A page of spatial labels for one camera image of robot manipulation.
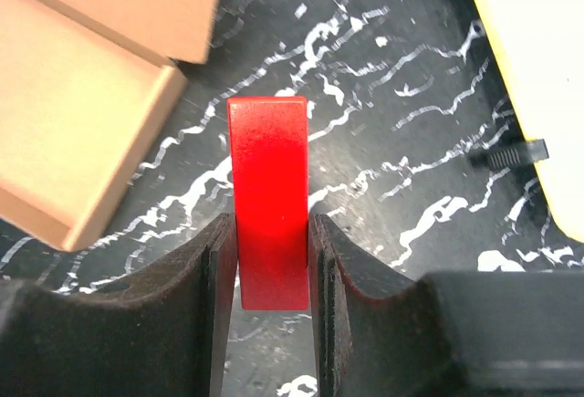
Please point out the white board yellow frame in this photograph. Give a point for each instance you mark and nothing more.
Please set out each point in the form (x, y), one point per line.
(538, 47)

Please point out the brown cardboard box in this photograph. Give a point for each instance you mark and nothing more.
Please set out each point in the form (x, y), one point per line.
(86, 86)

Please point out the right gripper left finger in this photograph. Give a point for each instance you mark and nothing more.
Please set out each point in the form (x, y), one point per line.
(161, 331)

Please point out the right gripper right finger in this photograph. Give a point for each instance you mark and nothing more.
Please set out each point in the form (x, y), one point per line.
(453, 333)

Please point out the red rectangular block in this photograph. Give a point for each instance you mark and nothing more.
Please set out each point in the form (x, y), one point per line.
(269, 151)

